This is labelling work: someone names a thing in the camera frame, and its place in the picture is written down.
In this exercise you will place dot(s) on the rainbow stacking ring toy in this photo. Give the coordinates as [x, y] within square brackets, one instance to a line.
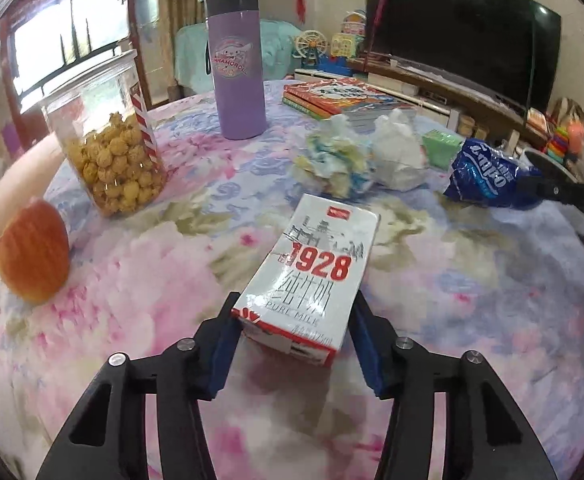
[558, 146]

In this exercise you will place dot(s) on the red apple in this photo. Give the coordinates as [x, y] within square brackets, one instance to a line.
[34, 253]

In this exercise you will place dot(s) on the white trash bin black bag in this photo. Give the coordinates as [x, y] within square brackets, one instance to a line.
[548, 180]

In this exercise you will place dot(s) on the black television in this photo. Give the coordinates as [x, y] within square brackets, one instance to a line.
[508, 48]

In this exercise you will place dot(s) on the clear popcorn jar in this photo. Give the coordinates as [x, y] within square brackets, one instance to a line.
[100, 119]

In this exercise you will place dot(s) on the blue cookie bag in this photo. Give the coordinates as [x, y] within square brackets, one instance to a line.
[483, 176]

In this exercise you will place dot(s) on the purple thermos bottle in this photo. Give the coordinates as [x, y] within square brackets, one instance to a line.
[240, 100]

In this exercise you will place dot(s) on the green tissue pack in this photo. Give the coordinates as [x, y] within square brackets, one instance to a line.
[441, 147]

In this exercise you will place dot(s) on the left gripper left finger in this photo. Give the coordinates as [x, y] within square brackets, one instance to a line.
[105, 435]

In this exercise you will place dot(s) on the stack of books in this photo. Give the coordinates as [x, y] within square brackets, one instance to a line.
[359, 102]

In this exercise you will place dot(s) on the floral tablecloth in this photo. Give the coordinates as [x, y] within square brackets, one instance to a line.
[453, 277]

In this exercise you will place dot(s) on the colourful toy house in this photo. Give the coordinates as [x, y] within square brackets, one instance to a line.
[343, 45]

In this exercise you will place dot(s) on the crumpled white tissue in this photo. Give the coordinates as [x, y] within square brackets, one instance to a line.
[397, 152]

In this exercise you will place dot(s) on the balcony glass door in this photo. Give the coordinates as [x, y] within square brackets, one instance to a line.
[44, 43]

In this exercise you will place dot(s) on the ferris wheel toy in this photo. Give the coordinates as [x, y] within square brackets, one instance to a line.
[309, 46]

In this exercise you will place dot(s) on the white red milk carton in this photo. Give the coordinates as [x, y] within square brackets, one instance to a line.
[299, 300]

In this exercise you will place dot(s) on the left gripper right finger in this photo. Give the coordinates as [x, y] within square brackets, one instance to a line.
[458, 399]

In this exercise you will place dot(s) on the crumpled colourful paper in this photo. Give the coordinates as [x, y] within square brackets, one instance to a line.
[335, 161]

